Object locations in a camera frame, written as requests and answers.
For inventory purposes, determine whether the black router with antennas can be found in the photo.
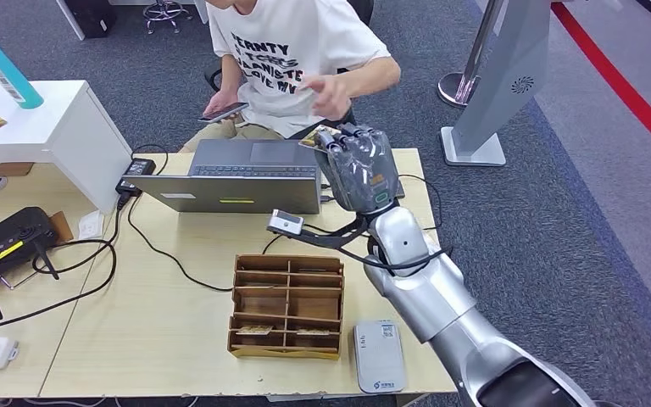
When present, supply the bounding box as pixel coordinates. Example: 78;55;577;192
0;206;62;321

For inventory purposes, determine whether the person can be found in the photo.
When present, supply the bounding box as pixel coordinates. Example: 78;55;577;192
178;0;403;153

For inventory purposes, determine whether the black power plug block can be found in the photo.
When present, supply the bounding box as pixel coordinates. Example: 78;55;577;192
115;178;145;198

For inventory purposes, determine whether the smartphone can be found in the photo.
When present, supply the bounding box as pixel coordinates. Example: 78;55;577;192
198;101;250;125

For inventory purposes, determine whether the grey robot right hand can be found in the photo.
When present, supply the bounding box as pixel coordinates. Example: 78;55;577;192
314;123;401;215

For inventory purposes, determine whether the looped black adapter cable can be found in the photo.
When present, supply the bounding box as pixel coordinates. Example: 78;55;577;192
131;144;170;176

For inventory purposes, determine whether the grey laptop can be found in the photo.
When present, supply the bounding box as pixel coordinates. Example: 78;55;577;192
122;139;324;215

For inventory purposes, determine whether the grey kiosk stand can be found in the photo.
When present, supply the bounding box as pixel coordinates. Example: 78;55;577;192
440;0;554;169

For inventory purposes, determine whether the white card reader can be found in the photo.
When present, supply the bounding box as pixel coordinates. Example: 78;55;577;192
352;320;407;395

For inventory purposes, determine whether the black power adapter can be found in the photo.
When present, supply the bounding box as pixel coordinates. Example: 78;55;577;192
125;159;157;177

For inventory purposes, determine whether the white paper note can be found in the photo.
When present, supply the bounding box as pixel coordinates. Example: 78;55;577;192
78;210;106;242

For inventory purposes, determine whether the thick black power cable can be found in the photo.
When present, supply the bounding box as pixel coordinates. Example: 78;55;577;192
0;196;127;333

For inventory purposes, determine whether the chrome stanchion post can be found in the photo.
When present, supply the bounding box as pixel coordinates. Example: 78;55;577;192
437;0;506;110

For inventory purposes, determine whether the thin black power cable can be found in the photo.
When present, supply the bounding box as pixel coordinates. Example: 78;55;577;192
127;195;236;293

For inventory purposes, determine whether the black cabinet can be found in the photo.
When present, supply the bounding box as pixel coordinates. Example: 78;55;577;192
64;0;118;42

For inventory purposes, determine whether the person's right hand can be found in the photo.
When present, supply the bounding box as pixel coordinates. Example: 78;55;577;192
203;89;242;116

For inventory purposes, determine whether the brown cardboard piece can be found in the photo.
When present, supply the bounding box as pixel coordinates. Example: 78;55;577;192
50;210;75;243

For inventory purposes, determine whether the wooden card organizer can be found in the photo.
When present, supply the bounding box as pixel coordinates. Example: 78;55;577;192
226;254;346;361

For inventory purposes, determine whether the teal bottle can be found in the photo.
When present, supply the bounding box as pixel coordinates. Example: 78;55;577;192
0;15;47;111

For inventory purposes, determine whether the person's left hand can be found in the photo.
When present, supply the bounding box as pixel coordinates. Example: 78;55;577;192
302;74;353;122

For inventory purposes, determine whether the white shelf unit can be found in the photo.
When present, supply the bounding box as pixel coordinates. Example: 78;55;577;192
0;80;134;215

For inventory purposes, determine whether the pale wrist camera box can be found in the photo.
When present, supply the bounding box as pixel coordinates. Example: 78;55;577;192
266;209;306;237

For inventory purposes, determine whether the long black ferrite cable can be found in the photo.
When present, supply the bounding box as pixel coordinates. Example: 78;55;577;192
260;172;443;257

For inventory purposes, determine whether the chrome stool base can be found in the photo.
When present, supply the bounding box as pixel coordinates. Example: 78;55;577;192
143;0;192;36

